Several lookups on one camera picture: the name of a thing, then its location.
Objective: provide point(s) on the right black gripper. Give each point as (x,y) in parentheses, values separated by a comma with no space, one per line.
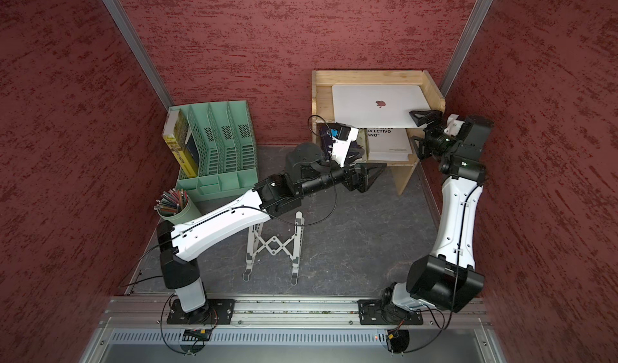
(422,150)

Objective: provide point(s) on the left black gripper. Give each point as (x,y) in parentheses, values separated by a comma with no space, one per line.
(362,182)

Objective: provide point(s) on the silver laptop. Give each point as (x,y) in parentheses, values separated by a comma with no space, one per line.
(377,106)

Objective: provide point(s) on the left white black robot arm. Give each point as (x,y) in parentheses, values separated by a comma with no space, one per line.
(308,169)

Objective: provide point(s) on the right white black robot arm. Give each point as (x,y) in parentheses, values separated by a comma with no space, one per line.
(446,279)

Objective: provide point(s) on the silver folding laptop stand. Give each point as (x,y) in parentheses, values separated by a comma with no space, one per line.
(291,247)

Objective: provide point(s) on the white book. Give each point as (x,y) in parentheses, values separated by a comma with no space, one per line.
(390,145)

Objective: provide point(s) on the dark blue book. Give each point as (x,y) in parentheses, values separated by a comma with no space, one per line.
(327,134)

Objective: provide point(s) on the wooden shelf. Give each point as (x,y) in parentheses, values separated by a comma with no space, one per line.
(322,102)

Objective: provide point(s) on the green plastic file organizer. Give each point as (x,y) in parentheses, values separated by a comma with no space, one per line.
(224,136)

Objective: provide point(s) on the dark book in organizer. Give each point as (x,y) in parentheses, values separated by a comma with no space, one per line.
(193,152)

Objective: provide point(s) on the green pencil cup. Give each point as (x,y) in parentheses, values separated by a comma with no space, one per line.
(189,213)

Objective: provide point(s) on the yellow book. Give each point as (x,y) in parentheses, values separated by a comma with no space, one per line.
(175,134)

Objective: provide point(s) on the coloured pencils bundle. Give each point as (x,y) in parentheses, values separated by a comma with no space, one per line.
(171,203)

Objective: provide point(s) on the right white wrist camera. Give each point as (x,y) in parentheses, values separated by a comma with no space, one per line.
(453,125)

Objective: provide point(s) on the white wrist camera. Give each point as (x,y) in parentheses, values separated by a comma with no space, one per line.
(342,137)
(453,125)

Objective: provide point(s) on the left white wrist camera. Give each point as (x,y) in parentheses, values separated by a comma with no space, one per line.
(342,137)

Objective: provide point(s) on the right metal corner post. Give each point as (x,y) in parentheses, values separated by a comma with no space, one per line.
(467,37)

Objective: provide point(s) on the metal corner post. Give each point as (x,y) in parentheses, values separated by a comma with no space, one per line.
(467,37)
(130,35)

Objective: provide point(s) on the aluminium mounting rail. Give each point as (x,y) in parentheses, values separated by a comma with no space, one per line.
(278,320)

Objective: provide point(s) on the left metal corner post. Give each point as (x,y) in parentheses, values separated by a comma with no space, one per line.
(130,35)

